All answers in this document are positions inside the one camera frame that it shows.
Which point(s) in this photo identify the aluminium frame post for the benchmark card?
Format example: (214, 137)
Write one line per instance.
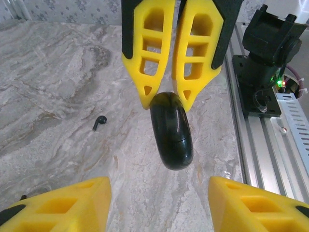
(21, 9)

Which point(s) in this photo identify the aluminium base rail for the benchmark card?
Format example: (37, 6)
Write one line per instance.
(260, 157)

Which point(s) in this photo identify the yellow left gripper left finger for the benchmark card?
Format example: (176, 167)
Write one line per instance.
(60, 212)

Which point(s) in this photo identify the black earbud charging case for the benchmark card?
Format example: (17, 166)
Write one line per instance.
(171, 135)

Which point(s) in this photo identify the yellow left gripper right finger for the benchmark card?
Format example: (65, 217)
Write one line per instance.
(253, 212)

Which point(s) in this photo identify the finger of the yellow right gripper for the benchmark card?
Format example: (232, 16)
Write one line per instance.
(217, 29)
(138, 48)

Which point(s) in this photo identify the black right controller board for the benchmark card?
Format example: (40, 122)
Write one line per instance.
(281, 84)

